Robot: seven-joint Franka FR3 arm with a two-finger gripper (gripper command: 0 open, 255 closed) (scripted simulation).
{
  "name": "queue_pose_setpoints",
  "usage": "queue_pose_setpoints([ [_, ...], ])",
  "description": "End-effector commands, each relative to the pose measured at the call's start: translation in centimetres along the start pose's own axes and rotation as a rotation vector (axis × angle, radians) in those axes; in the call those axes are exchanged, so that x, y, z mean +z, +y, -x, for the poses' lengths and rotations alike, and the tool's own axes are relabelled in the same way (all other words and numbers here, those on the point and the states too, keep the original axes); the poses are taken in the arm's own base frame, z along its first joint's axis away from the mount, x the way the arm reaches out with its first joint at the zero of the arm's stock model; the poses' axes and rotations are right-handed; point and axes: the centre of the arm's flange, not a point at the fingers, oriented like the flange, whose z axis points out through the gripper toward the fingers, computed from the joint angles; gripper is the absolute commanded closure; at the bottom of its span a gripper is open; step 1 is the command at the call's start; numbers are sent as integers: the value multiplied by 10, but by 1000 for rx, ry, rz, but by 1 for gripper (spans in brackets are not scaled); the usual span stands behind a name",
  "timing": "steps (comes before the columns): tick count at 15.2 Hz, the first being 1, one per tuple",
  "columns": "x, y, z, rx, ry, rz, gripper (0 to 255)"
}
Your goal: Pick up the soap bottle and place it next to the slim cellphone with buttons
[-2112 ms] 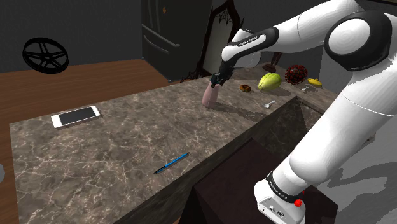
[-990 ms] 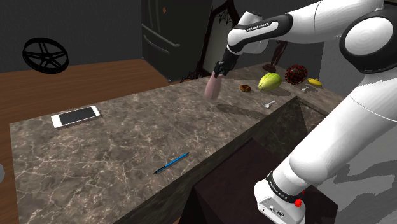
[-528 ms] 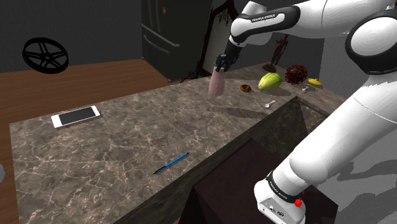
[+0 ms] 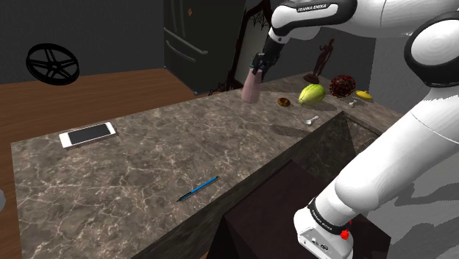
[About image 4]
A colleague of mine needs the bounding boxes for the dark ornate standing mirror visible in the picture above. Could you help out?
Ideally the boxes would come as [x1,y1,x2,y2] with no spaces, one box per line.
[208,0,274,96]

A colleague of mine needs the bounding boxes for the black wheel rim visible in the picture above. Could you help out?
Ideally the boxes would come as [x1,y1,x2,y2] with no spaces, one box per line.
[25,43,80,87]

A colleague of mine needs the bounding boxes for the blue pen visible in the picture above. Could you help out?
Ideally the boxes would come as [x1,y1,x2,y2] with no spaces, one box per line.
[176,175,220,203]

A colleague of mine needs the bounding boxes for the dark robot stand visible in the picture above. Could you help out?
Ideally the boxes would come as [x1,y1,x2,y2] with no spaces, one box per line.
[207,159,393,259]

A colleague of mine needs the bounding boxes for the dark brown human figurine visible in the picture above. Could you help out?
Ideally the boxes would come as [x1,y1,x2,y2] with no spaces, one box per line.
[303,38,336,85]

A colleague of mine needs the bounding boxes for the dark red spiky ball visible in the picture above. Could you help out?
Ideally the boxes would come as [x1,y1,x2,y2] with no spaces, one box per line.
[328,74,357,99]

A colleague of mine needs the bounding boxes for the dark refrigerator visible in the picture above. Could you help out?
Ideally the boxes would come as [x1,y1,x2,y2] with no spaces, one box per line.
[163,0,247,95]

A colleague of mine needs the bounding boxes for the white smartphone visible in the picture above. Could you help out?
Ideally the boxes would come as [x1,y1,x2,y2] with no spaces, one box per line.
[58,121,118,149]

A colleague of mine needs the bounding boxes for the yellow-green ribbed fruit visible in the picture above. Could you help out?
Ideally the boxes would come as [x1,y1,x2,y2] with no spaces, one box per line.
[298,83,327,107]

